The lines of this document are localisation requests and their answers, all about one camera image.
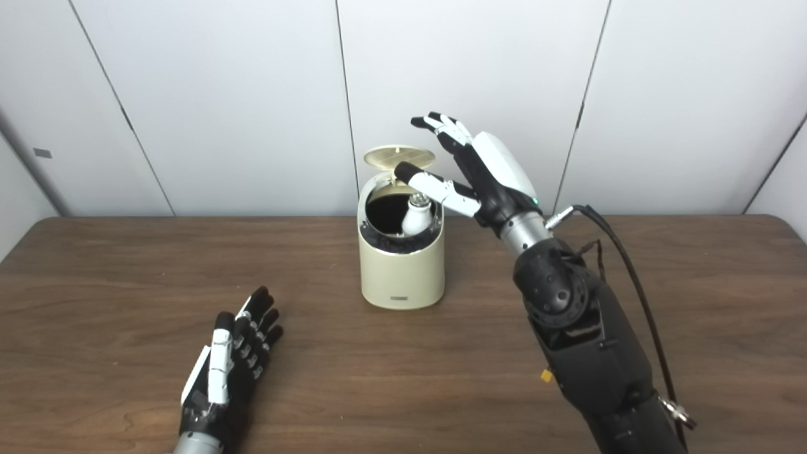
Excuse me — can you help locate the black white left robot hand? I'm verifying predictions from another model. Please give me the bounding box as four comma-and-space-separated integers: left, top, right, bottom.
178, 286, 284, 439

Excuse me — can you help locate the round cream bin lid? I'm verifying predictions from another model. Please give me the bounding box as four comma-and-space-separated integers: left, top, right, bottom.
364, 145, 436, 171

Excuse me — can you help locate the cream-colored bin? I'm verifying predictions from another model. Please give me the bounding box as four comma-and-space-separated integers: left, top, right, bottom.
357, 145, 446, 310

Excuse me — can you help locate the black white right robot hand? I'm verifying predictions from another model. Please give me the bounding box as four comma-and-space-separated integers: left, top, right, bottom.
394, 112, 544, 231

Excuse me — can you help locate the black bin liner bag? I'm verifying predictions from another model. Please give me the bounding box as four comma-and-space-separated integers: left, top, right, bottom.
359, 226, 442, 255

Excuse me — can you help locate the small white plastic bottle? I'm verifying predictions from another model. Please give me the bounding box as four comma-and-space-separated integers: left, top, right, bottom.
402, 194, 434, 237

